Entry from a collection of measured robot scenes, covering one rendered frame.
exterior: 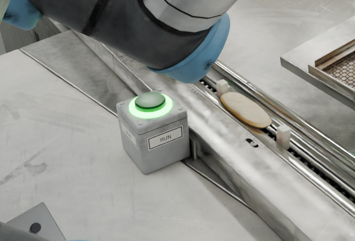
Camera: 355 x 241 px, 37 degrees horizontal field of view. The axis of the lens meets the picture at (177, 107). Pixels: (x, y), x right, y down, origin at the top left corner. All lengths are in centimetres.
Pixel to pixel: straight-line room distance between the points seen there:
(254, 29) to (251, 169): 47
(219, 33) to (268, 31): 59
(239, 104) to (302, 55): 13
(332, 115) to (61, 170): 39
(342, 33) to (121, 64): 34
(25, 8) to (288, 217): 33
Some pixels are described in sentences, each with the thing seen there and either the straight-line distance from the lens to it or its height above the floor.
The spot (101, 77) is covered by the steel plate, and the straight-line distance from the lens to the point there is 92.
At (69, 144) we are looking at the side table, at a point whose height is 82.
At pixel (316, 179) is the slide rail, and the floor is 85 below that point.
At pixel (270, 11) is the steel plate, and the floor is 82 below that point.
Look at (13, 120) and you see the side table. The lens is 86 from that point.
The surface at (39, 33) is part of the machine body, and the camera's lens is 143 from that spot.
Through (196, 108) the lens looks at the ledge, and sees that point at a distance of 74.
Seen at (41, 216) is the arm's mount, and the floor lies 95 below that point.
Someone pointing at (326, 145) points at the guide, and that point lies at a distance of 68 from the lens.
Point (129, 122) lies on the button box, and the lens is 67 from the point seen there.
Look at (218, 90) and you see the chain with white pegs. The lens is 78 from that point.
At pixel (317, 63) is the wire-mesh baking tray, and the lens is 77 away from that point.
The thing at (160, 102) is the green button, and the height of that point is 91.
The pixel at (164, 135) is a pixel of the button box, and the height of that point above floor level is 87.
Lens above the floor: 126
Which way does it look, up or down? 33 degrees down
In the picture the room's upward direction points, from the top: 5 degrees counter-clockwise
